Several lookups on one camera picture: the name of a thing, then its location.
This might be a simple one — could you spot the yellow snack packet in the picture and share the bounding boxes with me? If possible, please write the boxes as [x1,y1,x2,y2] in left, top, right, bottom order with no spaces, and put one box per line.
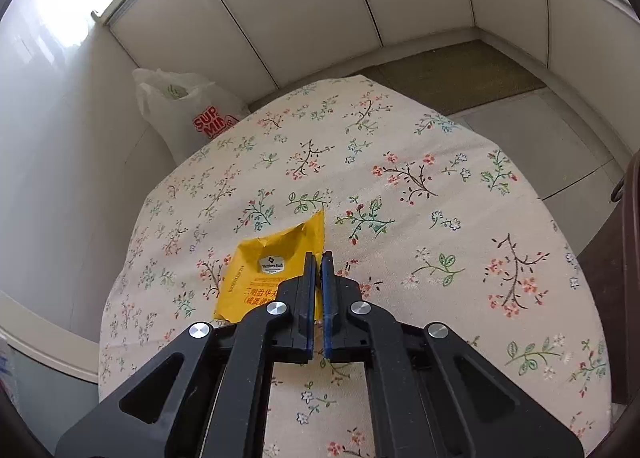
[214,211,327,325]

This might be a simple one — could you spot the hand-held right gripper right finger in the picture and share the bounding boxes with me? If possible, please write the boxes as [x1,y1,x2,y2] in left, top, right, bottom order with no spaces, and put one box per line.
[320,251,584,458]

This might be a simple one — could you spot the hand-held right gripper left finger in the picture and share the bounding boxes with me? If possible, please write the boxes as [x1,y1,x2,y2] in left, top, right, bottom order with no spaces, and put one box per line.
[55,251,318,458]

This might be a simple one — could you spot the brown plastic bin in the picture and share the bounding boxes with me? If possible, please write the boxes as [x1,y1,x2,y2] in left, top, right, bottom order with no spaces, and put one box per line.
[580,148,640,409]

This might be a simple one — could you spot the white kitchen cabinets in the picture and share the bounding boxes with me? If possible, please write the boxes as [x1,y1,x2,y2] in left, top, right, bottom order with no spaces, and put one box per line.
[102,0,640,169]

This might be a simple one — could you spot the white plastic shopping bag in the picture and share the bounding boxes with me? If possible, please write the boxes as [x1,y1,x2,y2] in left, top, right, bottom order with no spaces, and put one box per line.
[132,67,251,164]

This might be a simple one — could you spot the brown floor mat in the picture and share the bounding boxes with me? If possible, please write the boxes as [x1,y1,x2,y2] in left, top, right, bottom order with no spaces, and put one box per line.
[375,41,547,115]

